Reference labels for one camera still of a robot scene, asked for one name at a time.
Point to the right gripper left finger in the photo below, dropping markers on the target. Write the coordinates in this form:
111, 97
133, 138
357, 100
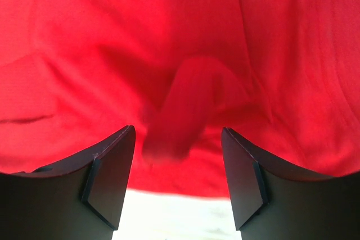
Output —
79, 197

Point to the red t-shirt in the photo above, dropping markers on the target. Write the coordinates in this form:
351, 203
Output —
282, 73

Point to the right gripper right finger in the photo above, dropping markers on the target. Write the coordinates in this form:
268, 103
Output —
272, 198

